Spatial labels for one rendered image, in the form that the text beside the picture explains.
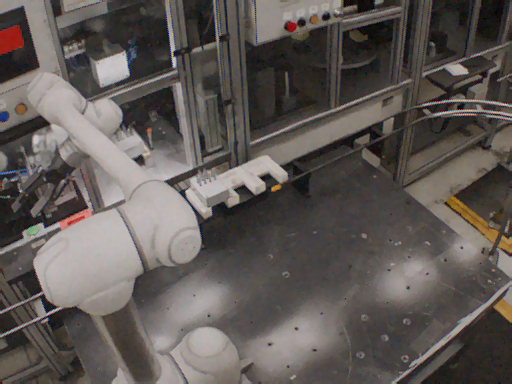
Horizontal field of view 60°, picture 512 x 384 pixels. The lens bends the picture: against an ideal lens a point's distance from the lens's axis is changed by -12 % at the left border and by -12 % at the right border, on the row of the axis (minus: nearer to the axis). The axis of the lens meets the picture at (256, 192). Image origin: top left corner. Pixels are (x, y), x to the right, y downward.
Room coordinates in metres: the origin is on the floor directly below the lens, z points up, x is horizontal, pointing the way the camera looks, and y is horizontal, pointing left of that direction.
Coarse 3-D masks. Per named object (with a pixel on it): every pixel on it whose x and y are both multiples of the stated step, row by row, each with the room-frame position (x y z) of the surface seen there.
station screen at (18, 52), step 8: (0, 24) 1.19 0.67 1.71; (8, 24) 1.20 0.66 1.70; (16, 24) 1.21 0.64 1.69; (0, 32) 1.18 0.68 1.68; (24, 40) 1.21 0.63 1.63; (16, 48) 1.20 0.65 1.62; (24, 48) 1.21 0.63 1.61; (0, 56) 1.17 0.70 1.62; (8, 56) 1.18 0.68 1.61; (16, 56) 1.20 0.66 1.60; (24, 56) 1.21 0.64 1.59; (0, 64) 1.17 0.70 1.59; (8, 64) 1.18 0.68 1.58; (16, 64) 1.19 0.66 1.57; (24, 64) 1.20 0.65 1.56; (32, 64) 1.22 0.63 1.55; (0, 72) 1.17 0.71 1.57; (8, 72) 1.18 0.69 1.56
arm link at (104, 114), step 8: (88, 104) 1.12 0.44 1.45; (96, 104) 1.14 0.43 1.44; (104, 104) 1.13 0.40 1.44; (112, 104) 1.14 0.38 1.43; (88, 112) 1.10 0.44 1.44; (96, 112) 1.11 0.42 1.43; (104, 112) 1.11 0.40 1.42; (112, 112) 1.12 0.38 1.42; (120, 112) 1.14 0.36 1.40; (88, 120) 1.08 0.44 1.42; (96, 120) 1.09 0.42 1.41; (104, 120) 1.10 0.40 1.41; (112, 120) 1.11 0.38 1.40; (120, 120) 1.13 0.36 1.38; (104, 128) 1.09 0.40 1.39; (112, 128) 1.11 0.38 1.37; (72, 136) 1.08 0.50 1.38
